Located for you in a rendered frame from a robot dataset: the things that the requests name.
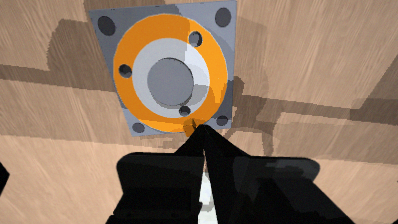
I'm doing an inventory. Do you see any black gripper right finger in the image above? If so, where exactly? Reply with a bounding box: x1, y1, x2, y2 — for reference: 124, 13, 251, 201
204, 124, 321, 224

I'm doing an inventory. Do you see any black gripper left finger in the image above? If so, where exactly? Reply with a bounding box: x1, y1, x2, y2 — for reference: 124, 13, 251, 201
116, 124, 205, 215

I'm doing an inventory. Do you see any orange round plate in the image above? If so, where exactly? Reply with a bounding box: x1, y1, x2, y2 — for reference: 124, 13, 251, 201
113, 14, 228, 137

